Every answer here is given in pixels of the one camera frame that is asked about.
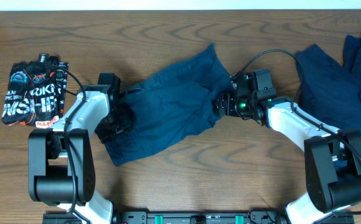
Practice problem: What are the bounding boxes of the navy blue shorts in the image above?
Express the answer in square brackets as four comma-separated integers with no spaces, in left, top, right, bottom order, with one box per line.
[105,44,232,166]

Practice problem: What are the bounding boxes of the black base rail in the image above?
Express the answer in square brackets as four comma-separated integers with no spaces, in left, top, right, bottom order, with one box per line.
[42,209,355,224]

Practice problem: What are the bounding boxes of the navy blue clothes pile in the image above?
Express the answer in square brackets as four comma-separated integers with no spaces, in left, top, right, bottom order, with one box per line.
[296,35,361,132]

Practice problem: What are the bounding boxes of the black printed folded jersey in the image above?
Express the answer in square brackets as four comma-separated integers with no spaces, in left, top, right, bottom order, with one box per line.
[2,54,69,129]

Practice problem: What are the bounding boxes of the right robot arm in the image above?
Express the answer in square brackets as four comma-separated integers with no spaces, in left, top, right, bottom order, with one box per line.
[213,91,361,223]

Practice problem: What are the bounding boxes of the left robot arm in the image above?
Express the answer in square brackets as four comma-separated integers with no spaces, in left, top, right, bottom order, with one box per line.
[28,86,132,223]

